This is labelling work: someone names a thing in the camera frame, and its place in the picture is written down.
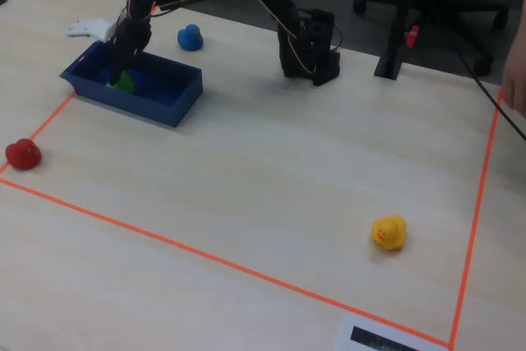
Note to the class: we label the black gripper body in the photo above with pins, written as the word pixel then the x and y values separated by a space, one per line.
pixel 126 44

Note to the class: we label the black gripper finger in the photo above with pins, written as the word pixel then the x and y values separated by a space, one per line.
pixel 137 47
pixel 118 65

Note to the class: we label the green rubber duck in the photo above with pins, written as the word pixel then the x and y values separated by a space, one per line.
pixel 123 83

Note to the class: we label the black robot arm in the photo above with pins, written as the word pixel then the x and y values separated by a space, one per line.
pixel 287 10

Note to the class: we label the blue plastic box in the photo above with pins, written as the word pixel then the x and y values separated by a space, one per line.
pixel 164 92

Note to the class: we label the blue rubber duck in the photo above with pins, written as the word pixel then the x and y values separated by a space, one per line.
pixel 190 38

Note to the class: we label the red rubber duck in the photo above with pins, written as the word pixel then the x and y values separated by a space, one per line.
pixel 24 155

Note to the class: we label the yellow rubber duck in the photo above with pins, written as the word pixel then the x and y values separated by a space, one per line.
pixel 389 234

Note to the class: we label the person's bare hand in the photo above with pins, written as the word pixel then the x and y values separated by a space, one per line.
pixel 515 79

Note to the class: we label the white plastic part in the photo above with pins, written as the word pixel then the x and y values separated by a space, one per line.
pixel 90 27

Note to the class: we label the short orange tape strip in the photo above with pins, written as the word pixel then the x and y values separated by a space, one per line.
pixel 49 121
pixel 475 219

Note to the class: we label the long orange tape strip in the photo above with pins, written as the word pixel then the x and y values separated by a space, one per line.
pixel 246 270

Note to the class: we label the red clamp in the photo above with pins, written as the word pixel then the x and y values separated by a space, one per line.
pixel 412 36

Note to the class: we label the black office chair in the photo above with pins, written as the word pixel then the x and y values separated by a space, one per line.
pixel 452 1

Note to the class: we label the white paper with black bar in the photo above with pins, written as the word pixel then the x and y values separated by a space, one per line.
pixel 345 338

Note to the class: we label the black camera stand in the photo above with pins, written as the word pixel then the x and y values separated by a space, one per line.
pixel 388 65

